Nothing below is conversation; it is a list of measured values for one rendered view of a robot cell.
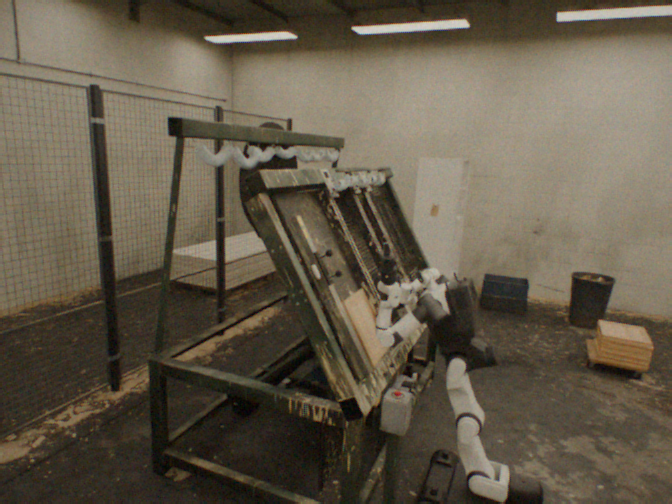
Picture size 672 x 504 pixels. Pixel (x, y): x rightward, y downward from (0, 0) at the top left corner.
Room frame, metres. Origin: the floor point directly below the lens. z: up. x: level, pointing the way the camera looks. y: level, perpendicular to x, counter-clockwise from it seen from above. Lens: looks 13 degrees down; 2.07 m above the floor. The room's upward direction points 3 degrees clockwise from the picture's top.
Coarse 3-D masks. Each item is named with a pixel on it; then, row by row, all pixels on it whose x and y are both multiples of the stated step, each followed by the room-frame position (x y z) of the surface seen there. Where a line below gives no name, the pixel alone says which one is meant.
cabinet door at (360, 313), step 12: (348, 300) 2.54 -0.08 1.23; (360, 300) 2.67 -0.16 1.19; (348, 312) 2.47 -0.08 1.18; (360, 312) 2.60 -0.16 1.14; (372, 312) 2.72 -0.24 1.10; (360, 324) 2.52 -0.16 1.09; (372, 324) 2.65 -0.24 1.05; (360, 336) 2.45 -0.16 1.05; (372, 336) 2.57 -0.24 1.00; (372, 348) 2.50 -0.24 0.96; (384, 348) 2.62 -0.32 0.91; (372, 360) 2.42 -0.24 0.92
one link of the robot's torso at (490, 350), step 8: (456, 344) 2.36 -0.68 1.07; (464, 344) 2.34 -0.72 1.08; (472, 344) 2.32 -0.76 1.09; (480, 344) 2.36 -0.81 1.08; (440, 352) 2.38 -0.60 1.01; (448, 352) 2.36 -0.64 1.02; (464, 352) 2.33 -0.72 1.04; (472, 352) 2.31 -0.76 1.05; (480, 352) 2.30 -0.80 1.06; (488, 352) 2.30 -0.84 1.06; (496, 352) 2.33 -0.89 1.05; (472, 360) 2.32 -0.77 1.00; (480, 360) 2.30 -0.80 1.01; (488, 360) 2.29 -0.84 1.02; (496, 360) 2.28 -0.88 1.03; (480, 368) 2.33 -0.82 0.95
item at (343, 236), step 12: (324, 180) 2.87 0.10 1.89; (348, 180) 2.86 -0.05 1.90; (324, 192) 2.89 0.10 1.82; (336, 192) 2.92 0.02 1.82; (324, 204) 2.89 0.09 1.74; (336, 216) 2.86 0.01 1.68; (336, 228) 2.85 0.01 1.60; (348, 240) 2.82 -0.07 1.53; (348, 252) 2.82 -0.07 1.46; (360, 264) 2.79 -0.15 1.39; (360, 276) 2.78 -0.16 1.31; (360, 288) 2.78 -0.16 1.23; (372, 288) 2.77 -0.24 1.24; (372, 300) 2.75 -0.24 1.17
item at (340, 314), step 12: (300, 216) 2.51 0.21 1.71; (300, 228) 2.46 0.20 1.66; (300, 240) 2.45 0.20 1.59; (312, 252) 2.43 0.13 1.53; (312, 264) 2.42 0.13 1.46; (324, 288) 2.39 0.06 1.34; (336, 300) 2.38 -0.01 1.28; (336, 312) 2.36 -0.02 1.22; (348, 324) 2.36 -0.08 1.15; (348, 336) 2.34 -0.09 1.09; (360, 348) 2.34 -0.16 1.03; (360, 360) 2.31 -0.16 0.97
